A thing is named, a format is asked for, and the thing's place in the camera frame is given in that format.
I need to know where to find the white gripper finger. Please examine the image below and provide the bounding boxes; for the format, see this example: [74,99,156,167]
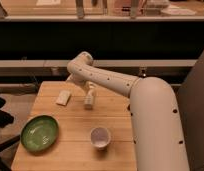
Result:
[84,82,92,94]

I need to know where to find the white sponge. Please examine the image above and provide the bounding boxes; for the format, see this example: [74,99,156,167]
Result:
[56,90,71,106]

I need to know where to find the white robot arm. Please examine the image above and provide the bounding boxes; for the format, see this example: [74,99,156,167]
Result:
[67,52,190,171]

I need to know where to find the white plastic bottle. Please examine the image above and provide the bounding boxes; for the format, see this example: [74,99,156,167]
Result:
[84,83,96,110]

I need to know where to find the white paper cup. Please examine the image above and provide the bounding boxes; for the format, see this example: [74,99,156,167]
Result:
[90,127,111,150]

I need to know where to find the green bowl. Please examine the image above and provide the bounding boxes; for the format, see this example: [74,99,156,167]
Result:
[20,115,59,153]

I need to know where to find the black chair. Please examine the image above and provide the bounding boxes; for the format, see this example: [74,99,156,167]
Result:
[0,93,22,171]

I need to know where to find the upper wooden shelf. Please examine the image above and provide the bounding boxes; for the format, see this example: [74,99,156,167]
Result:
[0,0,204,21]

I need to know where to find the lower metal shelf rail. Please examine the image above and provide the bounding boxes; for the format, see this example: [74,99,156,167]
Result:
[0,59,196,77]

